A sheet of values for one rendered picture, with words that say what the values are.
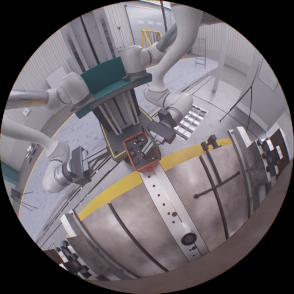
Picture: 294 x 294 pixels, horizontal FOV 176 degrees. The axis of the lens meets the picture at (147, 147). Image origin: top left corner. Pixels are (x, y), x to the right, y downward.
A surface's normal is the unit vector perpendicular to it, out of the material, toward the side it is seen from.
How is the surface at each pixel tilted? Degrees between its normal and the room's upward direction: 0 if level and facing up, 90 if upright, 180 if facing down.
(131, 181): 0
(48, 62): 90
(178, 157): 0
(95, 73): 90
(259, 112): 90
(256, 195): 72
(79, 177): 0
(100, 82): 90
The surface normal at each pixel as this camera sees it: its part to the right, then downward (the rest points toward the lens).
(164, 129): -0.34, -0.36
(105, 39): 0.52, 0.71
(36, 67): 0.72, 0.55
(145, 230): -0.15, -0.48
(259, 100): -0.68, 0.68
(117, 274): 0.58, -0.82
